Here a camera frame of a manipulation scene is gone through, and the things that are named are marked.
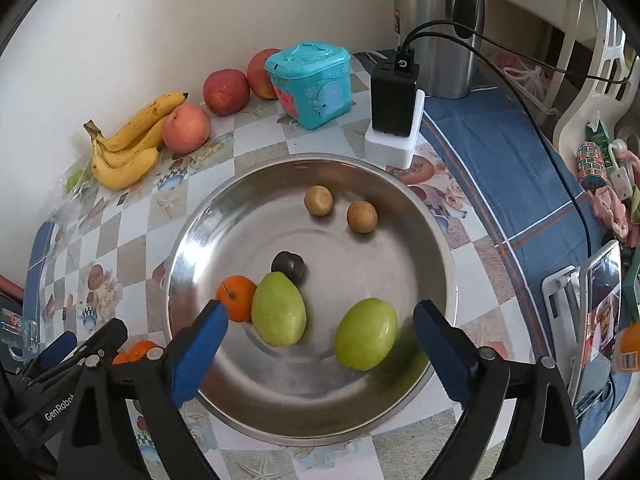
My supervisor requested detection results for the orange tangerine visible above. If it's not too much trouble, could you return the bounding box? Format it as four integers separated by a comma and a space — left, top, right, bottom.
214, 275, 257, 323
112, 340, 158, 365

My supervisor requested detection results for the green guava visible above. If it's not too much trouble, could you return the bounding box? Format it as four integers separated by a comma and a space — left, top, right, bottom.
250, 272, 307, 347
334, 298, 398, 372

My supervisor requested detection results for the dark plum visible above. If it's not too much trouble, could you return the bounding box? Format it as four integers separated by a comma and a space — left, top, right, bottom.
271, 252, 307, 285

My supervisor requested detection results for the brown longan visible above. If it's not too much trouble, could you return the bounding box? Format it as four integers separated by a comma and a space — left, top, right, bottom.
304, 185, 333, 217
347, 200, 378, 234

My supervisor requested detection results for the clear glass mug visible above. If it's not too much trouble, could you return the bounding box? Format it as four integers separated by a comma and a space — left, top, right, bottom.
1, 309, 39, 362

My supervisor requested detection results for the orange carton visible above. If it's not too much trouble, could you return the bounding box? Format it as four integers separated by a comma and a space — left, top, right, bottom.
613, 322, 640, 373

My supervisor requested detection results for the clear bag green fruit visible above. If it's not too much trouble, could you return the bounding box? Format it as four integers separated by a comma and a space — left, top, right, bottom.
63, 162, 94, 196

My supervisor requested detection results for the yellow banana bunch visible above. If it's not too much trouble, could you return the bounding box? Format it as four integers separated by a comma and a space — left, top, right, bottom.
82, 92, 189, 191

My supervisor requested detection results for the front pink apple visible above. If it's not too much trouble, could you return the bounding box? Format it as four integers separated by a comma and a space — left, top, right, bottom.
163, 103, 212, 155

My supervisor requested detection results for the large steel plate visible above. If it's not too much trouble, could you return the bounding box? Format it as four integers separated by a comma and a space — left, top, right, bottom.
165, 154, 457, 446

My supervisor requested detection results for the middle red apple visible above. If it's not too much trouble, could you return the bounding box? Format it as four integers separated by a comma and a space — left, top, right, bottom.
203, 68, 250, 116

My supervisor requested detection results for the red apple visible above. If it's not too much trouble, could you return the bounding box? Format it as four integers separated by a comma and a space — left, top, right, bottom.
246, 49, 279, 100
203, 68, 250, 116

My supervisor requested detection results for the right red apple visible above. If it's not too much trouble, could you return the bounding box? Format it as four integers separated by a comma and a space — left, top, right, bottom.
246, 49, 279, 100

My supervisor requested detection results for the teal toy box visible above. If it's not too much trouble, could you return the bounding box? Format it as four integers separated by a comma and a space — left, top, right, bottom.
264, 41, 352, 130

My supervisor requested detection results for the white plastic chair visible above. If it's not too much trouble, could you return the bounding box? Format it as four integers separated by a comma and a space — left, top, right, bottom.
487, 0, 640, 162

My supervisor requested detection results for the black power adapter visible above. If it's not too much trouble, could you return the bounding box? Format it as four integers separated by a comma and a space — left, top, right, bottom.
371, 46, 419, 138

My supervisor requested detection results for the steel thermos kettle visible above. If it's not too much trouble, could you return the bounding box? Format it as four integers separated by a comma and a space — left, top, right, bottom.
394, 0, 485, 100

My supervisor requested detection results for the black cable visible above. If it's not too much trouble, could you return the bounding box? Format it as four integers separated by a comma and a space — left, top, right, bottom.
401, 19, 632, 261

